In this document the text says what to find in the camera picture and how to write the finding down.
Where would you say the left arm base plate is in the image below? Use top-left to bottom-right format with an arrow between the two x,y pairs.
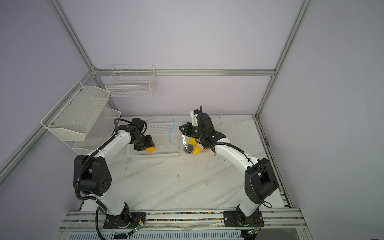
103,211 -> 147,229

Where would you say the black round food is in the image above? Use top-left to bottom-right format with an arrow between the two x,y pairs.
184,144 -> 194,154

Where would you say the small yellow food piece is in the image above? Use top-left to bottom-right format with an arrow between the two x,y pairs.
145,147 -> 156,153

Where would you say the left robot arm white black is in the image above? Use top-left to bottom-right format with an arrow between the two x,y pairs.
73,118 -> 155,216

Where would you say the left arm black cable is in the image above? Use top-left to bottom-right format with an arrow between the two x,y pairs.
74,117 -> 133,240

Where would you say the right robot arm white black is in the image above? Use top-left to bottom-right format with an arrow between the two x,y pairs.
179,106 -> 279,218

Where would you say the lower white mesh shelf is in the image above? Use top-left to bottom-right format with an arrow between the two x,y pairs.
71,108 -> 121,155

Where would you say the white mesh shelf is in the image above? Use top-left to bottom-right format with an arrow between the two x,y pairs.
41,82 -> 111,142
71,108 -> 121,155

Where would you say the white plastic perforated basket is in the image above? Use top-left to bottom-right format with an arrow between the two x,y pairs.
127,121 -> 182,158

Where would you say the clear zip top bag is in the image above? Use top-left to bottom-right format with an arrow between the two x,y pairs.
168,119 -> 210,155

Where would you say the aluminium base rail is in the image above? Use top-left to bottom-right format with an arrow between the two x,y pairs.
55,208 -> 313,240

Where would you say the upper white mesh shelf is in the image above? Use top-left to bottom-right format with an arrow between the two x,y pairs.
41,82 -> 111,142

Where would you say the yellow lemon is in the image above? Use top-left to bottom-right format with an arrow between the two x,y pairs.
192,146 -> 202,155

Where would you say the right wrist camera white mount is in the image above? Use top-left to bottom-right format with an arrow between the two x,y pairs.
190,110 -> 200,126

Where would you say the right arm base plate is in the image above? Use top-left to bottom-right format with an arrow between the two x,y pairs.
223,211 -> 265,227

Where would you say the white wire wall basket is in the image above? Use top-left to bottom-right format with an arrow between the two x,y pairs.
105,65 -> 157,97

